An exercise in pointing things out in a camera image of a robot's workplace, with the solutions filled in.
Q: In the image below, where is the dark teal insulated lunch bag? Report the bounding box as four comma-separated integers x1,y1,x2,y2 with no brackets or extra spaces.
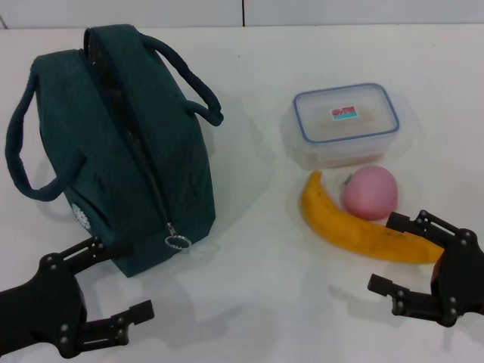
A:
6,25,225,280

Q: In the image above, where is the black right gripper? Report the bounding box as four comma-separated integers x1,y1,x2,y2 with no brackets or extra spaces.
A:
368,210,484,328

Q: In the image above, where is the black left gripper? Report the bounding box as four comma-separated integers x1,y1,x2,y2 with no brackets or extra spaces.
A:
0,236,157,363

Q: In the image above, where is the yellow toy banana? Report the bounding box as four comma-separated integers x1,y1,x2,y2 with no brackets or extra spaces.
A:
299,169,446,265

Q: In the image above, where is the pink toy peach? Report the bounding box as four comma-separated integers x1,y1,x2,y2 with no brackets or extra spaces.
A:
342,164,399,222

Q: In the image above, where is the clear container with blue-rimmed lid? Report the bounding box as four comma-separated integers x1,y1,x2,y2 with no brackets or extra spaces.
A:
292,82,401,170

